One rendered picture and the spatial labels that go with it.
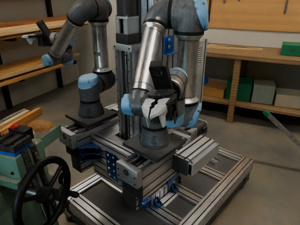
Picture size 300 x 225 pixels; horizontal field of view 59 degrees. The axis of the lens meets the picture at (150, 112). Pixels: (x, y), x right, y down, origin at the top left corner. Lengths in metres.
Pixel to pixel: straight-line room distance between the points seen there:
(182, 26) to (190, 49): 0.09
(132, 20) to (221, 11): 2.54
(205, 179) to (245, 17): 2.30
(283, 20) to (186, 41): 2.71
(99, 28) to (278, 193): 1.86
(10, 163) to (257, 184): 1.96
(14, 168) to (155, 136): 0.58
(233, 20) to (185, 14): 2.73
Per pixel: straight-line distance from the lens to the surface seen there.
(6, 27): 3.51
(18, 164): 1.04
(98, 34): 1.56
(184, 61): 1.08
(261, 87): 3.40
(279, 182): 2.58
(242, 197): 2.31
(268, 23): 3.70
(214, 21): 3.79
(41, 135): 1.27
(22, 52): 4.25
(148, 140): 1.22
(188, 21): 1.03
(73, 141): 1.52
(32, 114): 1.43
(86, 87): 1.50
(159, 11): 1.05
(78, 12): 1.46
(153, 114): 0.58
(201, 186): 2.00
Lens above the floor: 1.48
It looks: 25 degrees down
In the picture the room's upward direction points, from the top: straight up
